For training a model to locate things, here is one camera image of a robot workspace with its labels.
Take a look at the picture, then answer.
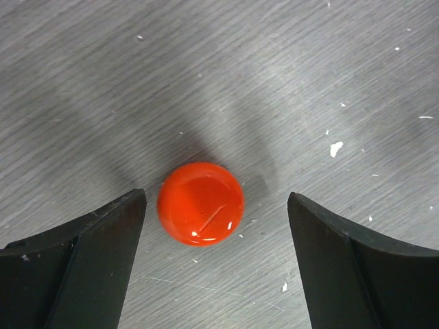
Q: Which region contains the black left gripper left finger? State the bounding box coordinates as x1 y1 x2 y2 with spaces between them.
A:
1 188 147 328

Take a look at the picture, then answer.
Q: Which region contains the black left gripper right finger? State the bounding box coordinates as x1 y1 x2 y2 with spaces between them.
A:
287 193 438 328

